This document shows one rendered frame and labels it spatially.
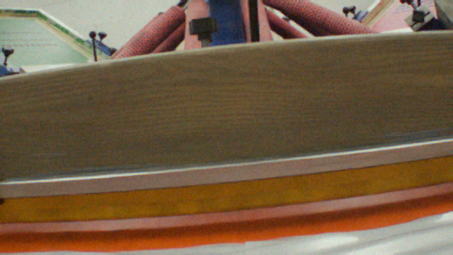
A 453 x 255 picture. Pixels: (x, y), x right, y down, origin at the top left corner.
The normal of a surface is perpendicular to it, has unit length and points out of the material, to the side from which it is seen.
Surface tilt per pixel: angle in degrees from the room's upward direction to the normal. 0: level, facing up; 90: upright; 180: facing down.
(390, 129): 90
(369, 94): 90
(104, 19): 90
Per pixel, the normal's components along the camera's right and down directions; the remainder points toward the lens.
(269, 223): -0.11, -0.99
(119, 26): -0.02, 0.11
